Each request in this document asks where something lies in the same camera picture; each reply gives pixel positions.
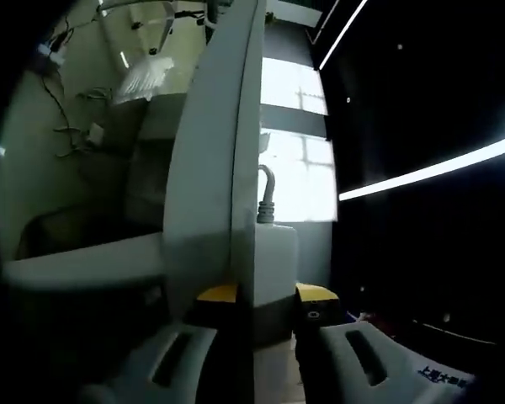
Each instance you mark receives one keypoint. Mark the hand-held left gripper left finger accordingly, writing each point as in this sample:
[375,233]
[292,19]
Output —
[185,362]

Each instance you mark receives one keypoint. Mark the white ceiling light strip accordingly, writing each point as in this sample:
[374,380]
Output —
[425,173]
[341,35]

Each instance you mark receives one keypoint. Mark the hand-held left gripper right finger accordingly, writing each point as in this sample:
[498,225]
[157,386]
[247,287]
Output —
[387,370]

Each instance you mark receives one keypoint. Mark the bright window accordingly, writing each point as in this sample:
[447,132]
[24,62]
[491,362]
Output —
[296,181]

